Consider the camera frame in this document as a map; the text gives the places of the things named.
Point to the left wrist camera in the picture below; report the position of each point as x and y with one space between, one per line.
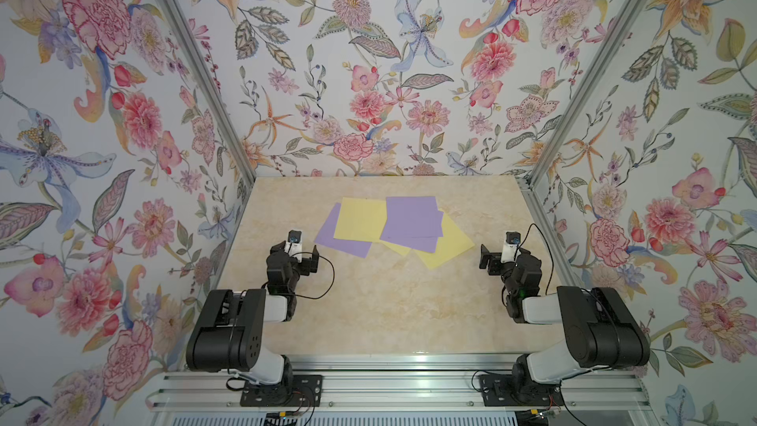
294 241

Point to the right aluminium corner post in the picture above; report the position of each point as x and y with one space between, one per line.
617 35

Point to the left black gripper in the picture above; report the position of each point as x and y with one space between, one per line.
306 268

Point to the aluminium front rail frame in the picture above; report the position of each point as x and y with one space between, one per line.
447 389

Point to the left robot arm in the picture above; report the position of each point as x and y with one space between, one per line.
228 335

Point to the left aluminium corner post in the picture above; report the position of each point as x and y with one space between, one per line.
203 77

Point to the yellow paper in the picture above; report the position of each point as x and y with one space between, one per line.
454 243
361 220

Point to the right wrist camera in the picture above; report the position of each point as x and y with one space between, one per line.
511 244

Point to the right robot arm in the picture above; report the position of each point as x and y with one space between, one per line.
599 332

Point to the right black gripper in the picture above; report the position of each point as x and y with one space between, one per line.
495 259

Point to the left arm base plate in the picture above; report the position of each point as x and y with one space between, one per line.
281 390

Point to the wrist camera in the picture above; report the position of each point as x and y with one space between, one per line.
511 244
294 241

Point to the aluminium corner post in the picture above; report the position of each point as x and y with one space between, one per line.
203 77
617 35

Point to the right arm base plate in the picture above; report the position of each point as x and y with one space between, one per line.
514 390

